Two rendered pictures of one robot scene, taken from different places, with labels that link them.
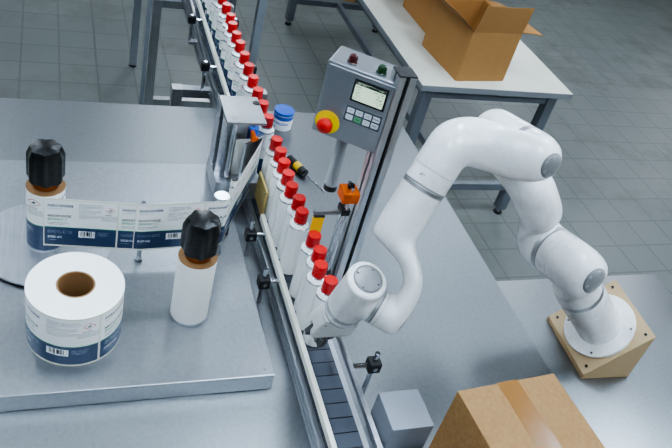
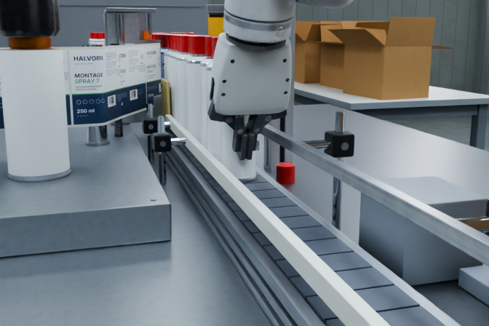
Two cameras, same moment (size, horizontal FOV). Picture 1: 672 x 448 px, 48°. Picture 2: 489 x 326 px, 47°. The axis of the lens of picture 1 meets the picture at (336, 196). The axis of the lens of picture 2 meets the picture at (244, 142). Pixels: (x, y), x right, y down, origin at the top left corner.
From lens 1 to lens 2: 1.23 m
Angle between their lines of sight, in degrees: 26
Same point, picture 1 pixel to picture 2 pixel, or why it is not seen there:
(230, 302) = (110, 165)
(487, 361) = not seen: outside the picture
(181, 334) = (17, 186)
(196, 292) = (30, 102)
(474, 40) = (388, 55)
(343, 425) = (305, 234)
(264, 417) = (154, 266)
